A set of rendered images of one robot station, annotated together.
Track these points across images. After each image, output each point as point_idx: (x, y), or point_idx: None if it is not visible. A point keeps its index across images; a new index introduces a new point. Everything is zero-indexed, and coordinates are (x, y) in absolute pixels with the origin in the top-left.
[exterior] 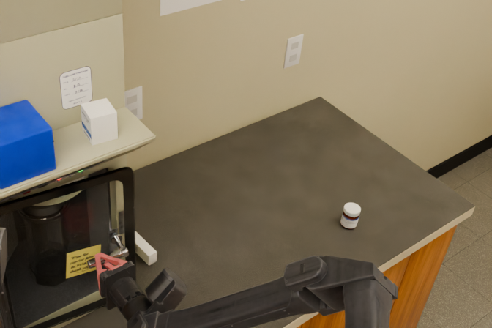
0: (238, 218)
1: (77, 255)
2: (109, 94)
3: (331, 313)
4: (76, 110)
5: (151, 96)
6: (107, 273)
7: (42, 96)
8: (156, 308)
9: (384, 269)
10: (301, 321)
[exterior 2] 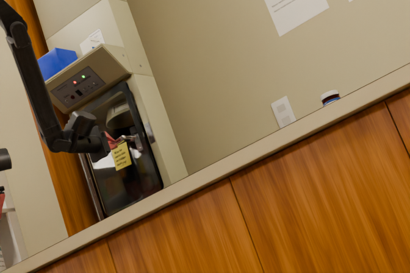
0: None
1: (116, 151)
2: (113, 41)
3: (15, 42)
4: None
5: (299, 103)
6: None
7: None
8: (66, 127)
9: (309, 127)
10: (205, 176)
